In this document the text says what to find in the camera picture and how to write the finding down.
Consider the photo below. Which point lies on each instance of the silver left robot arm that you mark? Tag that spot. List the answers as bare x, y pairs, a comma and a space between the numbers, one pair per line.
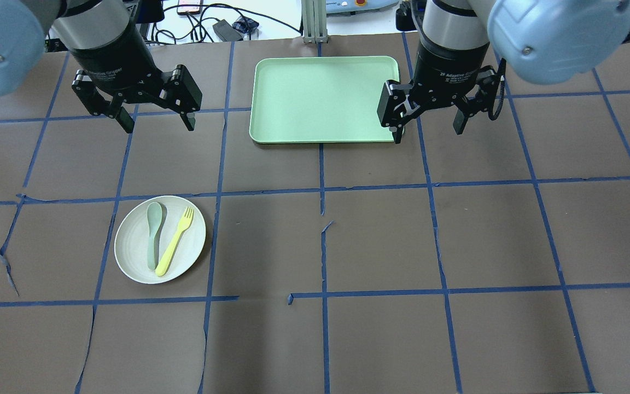
23, 26

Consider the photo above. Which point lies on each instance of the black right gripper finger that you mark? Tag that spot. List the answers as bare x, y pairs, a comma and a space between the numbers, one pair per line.
399, 104
489, 98

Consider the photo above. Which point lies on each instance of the aluminium frame post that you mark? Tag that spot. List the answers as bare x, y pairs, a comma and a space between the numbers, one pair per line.
313, 17

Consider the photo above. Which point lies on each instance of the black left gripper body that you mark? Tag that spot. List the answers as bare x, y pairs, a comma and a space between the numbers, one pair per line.
111, 64

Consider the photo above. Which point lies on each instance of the black power adapter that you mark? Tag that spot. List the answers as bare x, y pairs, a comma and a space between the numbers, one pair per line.
226, 32

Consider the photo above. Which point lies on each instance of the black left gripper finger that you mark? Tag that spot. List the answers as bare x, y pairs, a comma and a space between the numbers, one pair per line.
96, 104
182, 95

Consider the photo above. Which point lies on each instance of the pale green plastic spoon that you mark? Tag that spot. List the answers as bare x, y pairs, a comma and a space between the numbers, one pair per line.
155, 220

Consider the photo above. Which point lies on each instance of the yellow plastic fork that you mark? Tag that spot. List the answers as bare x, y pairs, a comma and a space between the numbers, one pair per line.
184, 224

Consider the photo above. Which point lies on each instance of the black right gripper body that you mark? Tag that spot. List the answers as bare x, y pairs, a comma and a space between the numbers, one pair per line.
445, 70

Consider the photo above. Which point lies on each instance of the white round plate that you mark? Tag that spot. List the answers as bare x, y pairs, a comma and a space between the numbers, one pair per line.
131, 239

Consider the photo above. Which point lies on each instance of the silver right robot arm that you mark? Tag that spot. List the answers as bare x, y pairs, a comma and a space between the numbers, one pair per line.
548, 42

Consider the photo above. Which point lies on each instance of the grey teach pendant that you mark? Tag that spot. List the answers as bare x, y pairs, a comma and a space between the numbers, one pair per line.
347, 8

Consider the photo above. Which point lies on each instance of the light green tray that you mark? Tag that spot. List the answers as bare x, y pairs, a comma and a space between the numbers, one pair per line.
320, 100

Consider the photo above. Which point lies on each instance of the black smartphone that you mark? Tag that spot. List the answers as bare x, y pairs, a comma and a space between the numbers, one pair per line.
189, 7

